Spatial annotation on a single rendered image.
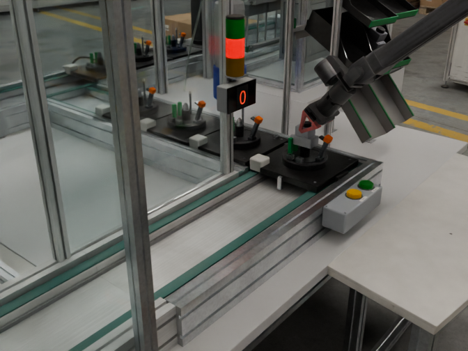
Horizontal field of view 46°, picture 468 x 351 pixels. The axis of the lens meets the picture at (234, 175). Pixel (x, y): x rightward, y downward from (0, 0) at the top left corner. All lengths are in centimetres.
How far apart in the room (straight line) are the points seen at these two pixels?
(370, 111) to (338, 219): 55
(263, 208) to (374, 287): 38
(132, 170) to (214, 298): 45
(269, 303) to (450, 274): 46
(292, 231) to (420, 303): 34
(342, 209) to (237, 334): 46
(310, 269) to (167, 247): 36
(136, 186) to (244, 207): 72
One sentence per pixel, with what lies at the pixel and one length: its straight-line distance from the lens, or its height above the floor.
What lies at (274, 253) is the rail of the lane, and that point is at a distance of 133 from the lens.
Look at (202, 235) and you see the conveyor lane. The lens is 142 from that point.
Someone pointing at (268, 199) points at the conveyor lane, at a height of 92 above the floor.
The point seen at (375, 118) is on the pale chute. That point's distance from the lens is 191.
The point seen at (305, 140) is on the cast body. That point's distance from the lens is 164.
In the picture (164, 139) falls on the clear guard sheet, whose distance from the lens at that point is 140.
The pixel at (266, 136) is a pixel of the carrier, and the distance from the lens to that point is 187.
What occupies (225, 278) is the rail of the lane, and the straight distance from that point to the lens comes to 120.
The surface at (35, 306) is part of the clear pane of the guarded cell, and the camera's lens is 84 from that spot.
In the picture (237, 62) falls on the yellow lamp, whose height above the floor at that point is 130.
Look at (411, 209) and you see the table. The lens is 173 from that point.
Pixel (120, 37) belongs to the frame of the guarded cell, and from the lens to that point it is 78.
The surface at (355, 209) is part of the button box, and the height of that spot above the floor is 95.
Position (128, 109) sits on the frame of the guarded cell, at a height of 141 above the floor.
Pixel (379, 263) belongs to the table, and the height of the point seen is 86.
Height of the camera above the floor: 167
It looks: 26 degrees down
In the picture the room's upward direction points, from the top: straight up
